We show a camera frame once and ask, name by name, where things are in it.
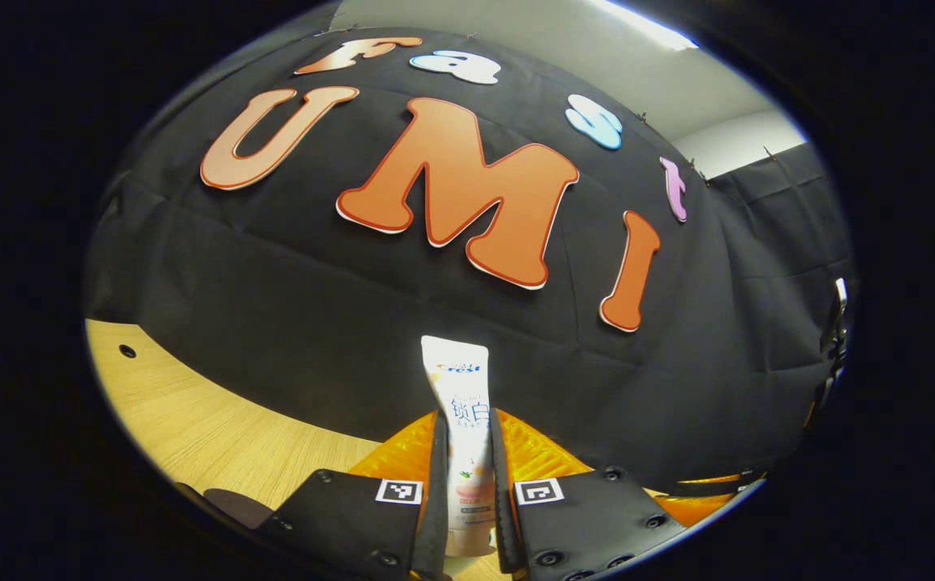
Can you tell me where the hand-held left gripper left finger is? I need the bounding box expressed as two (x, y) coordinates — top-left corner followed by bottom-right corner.
(256, 412), (449, 580)

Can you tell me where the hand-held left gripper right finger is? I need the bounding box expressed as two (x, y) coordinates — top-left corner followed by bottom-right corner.
(490, 409), (687, 580)

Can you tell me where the white toothpaste tube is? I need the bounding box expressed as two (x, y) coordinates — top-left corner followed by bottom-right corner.
(421, 335), (496, 558)

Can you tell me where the dark brown round coaster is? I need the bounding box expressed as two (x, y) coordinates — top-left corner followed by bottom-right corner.
(203, 488), (274, 531)

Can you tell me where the black backdrop cloth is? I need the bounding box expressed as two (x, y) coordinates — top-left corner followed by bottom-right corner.
(84, 28), (855, 497)

